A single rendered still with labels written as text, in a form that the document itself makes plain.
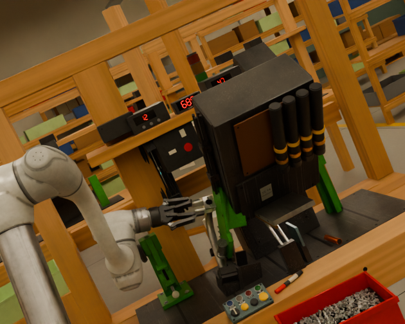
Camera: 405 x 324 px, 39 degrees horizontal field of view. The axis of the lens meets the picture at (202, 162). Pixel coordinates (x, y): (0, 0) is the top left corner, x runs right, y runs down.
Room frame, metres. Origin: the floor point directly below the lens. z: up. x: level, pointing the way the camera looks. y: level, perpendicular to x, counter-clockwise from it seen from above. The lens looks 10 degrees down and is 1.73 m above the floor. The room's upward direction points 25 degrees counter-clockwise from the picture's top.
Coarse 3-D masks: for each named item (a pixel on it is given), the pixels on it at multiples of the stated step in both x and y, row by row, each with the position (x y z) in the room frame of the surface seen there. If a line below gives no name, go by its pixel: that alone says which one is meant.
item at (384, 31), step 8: (392, 16) 11.63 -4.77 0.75; (376, 24) 11.42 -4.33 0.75; (384, 24) 11.34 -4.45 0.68; (392, 24) 11.39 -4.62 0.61; (376, 32) 11.26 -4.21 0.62; (384, 32) 11.33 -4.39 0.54; (392, 32) 11.37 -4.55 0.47; (376, 40) 11.24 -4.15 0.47; (384, 40) 10.88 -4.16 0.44; (368, 48) 10.96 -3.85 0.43; (392, 56) 11.23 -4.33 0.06; (400, 56) 10.96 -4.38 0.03
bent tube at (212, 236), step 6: (204, 198) 2.06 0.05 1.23; (210, 198) 2.06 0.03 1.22; (204, 204) 2.04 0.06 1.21; (210, 204) 2.04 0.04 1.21; (204, 216) 2.10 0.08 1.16; (210, 216) 2.09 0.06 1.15; (210, 222) 2.10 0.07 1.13; (210, 228) 2.10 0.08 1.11; (210, 234) 2.09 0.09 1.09; (210, 240) 2.08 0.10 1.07; (216, 240) 2.07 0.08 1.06; (216, 246) 2.04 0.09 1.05; (216, 252) 2.03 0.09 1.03; (216, 258) 2.01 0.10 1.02; (222, 264) 1.98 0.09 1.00
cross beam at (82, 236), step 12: (324, 108) 2.52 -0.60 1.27; (336, 108) 2.53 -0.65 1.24; (324, 120) 2.51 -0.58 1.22; (336, 120) 2.52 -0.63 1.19; (204, 168) 2.42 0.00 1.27; (180, 180) 2.40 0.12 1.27; (192, 180) 2.40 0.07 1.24; (204, 180) 2.41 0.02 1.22; (192, 192) 2.40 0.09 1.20; (132, 204) 2.36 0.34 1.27; (84, 228) 2.32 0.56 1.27; (84, 240) 2.32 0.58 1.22
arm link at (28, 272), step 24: (0, 168) 1.52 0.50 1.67; (0, 192) 1.48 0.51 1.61; (0, 216) 1.46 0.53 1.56; (24, 216) 1.48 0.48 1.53; (0, 240) 1.46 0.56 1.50; (24, 240) 1.45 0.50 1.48; (24, 264) 1.42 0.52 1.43; (24, 288) 1.40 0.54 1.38; (48, 288) 1.41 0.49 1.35; (24, 312) 1.39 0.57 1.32; (48, 312) 1.37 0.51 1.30
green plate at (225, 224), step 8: (224, 192) 1.96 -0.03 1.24; (216, 200) 2.02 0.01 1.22; (224, 200) 1.96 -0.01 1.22; (216, 208) 2.04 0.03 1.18; (224, 208) 1.95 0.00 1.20; (232, 208) 1.96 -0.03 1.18; (224, 216) 1.94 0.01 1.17; (232, 216) 1.96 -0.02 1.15; (240, 216) 1.97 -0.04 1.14; (224, 224) 1.95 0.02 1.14; (232, 224) 1.96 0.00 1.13; (240, 224) 1.96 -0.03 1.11; (224, 232) 1.97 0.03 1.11
